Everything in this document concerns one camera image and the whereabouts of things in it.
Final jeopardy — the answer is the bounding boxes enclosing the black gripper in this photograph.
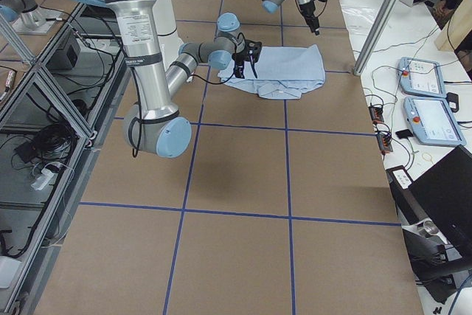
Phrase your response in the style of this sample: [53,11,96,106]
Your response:
[232,49,251,78]
[299,0,320,35]

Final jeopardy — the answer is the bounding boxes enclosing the clear plastic bag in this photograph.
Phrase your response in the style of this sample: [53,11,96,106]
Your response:
[341,4,378,35]

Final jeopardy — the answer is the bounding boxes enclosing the upper blue teach pendant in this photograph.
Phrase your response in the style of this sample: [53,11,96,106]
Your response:
[398,57,446,98]

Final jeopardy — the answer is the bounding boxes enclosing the light blue button shirt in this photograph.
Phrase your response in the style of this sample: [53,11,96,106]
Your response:
[218,44,326,100]

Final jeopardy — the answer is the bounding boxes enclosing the aluminium frame post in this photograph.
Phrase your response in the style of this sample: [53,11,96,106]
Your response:
[353,0,398,76]

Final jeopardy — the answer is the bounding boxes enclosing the white central pedestal column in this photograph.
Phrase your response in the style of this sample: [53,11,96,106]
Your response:
[139,0,196,83]

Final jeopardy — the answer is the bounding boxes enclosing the lower blue teach pendant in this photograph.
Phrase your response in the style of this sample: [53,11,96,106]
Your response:
[403,96,467,147]

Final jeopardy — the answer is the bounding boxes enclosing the black laptop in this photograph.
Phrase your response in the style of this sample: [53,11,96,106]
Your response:
[386,145,471,256]

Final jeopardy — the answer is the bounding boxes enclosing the blue teach pendant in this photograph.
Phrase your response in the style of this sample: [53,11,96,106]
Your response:
[403,96,467,147]
[398,57,446,98]

